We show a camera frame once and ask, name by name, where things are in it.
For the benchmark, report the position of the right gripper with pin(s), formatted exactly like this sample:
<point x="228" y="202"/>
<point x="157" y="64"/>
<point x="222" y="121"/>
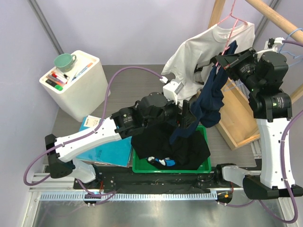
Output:
<point x="232" y="62"/>

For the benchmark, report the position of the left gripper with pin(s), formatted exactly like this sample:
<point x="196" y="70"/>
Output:
<point x="184" y="118"/>

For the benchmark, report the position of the pink hanger of navy shirt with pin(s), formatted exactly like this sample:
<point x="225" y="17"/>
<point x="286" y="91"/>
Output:
<point x="231" y="31"/>

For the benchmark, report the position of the navy blue t-shirt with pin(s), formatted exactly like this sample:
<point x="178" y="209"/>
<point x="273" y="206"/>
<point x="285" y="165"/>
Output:
<point x="206" y="108"/>

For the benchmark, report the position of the black flower print t-shirt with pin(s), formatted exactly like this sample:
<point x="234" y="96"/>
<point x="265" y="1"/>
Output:
<point x="170" y="149"/>

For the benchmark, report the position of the white t-shirt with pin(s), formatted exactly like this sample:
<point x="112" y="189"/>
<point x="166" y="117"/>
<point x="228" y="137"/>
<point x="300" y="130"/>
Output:
<point x="190" y="62"/>

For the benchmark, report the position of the pink hanger of white shirt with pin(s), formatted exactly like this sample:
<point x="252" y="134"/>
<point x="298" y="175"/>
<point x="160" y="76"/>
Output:
<point x="230" y="13"/>

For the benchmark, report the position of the light blue wire hanger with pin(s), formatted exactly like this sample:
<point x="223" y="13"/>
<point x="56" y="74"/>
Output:
<point x="293" y="53"/>

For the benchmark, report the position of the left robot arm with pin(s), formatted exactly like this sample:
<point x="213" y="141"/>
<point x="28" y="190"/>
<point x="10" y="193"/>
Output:
<point x="151" y="110"/>

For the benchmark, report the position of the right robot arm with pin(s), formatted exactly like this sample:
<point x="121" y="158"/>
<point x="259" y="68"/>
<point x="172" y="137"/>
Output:
<point x="262" y="74"/>

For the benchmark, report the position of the wooden clothes rack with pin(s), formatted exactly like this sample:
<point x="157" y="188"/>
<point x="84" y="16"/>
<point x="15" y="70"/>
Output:
<point x="237" y="125"/>

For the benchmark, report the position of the green plastic tray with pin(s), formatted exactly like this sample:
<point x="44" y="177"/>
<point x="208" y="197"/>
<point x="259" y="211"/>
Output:
<point x="206" y="165"/>

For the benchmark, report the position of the blue folder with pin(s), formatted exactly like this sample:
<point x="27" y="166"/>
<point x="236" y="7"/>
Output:
<point x="115" y="153"/>

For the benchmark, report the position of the white square bin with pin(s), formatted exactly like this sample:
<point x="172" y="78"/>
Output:
<point x="83" y="94"/>

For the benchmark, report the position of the orange tipped white pen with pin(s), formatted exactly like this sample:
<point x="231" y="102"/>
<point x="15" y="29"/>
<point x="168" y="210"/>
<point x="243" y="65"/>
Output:
<point x="84" y="69"/>

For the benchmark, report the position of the red marker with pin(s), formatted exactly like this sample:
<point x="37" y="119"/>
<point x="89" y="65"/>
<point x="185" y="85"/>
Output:
<point x="63" y="79"/>

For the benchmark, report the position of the green capped marker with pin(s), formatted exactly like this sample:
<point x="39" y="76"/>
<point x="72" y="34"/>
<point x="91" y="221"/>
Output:
<point x="58" y="87"/>

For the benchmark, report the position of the green ceramic cup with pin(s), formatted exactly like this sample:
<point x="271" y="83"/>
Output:
<point x="65" y="62"/>

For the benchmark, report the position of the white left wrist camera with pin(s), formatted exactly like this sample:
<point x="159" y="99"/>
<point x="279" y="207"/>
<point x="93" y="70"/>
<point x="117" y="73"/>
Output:
<point x="171" y="89"/>

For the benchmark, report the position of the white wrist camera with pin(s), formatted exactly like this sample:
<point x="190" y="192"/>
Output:
<point x="171" y="89"/>
<point x="272" y="45"/>

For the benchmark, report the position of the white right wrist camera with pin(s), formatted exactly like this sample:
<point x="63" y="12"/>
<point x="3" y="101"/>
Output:
<point x="272" y="45"/>

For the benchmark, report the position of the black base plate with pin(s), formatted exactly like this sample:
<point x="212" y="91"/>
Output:
<point x="124" y="180"/>

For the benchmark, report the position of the white slotted cable duct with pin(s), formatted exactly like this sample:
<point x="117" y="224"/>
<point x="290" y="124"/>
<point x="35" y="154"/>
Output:
<point x="83" y="196"/>

